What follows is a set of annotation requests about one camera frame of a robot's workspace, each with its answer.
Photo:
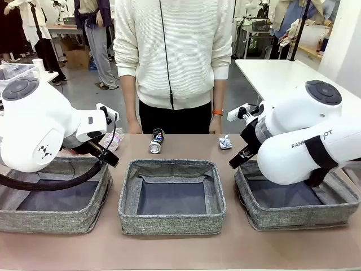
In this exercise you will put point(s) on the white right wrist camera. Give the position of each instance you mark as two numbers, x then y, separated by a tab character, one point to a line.
234	113

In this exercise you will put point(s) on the crushed black Pepsi can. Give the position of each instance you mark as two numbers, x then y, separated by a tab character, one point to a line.
156	141

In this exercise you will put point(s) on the person's left hand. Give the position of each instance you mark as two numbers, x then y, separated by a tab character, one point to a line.
215	124

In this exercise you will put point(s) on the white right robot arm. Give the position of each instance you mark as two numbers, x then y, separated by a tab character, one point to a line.
296	118

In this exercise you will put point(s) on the cardboard box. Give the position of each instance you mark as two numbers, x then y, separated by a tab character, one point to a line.
77	59

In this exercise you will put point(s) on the person's right forearm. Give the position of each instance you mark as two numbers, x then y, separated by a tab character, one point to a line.
128	96

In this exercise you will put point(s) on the person in grey trousers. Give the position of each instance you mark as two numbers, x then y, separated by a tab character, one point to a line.
97	42

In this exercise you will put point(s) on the person in blue shirt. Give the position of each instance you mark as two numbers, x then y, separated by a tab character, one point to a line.
296	11

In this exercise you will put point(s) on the white table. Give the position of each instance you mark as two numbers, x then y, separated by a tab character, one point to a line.
282	73

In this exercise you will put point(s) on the clear plastic storage box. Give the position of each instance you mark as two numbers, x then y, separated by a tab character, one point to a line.
17	72

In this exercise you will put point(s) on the wooden desk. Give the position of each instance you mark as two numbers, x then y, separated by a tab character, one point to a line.
59	28

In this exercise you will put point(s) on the person's left forearm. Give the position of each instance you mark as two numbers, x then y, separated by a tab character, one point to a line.
218	93

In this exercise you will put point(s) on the person in white coat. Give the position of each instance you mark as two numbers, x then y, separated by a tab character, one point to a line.
25	17

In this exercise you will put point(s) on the person's white knit sweater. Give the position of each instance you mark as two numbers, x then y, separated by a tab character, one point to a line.
175	50

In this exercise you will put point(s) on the grey fabric basket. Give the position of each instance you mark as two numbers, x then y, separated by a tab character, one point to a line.
296	217
172	223
56	217

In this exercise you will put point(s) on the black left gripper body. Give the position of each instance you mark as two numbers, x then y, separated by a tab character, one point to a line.
96	147

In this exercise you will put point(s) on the person's right hand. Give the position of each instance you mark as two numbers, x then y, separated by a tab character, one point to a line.
134	127

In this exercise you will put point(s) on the person in black dress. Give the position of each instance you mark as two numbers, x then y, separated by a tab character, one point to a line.
11	31

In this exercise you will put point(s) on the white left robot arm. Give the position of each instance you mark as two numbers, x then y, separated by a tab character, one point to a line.
36	118

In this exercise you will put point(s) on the white paper ball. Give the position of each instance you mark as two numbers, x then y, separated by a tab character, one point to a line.
225	142

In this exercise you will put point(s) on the white paper cup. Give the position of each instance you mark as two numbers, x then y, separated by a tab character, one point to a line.
38	64

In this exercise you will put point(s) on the crushed clear bottle pink label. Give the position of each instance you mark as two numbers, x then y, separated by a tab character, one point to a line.
117	139

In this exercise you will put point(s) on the black stand pole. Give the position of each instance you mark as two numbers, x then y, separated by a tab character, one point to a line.
300	31

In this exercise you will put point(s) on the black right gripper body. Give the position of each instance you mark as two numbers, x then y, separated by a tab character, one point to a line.
251	135

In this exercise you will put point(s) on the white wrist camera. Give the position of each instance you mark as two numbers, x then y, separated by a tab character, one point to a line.
234	113
98	106

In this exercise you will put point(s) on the orange wrist watch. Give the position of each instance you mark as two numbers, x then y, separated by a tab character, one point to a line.
217	112

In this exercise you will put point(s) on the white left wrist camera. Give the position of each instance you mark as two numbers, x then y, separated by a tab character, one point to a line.
98	106

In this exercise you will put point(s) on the person's black trousers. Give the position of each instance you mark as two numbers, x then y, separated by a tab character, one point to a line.
175	121

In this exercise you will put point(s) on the black plastic crate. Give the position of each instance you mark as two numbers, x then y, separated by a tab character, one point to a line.
262	26

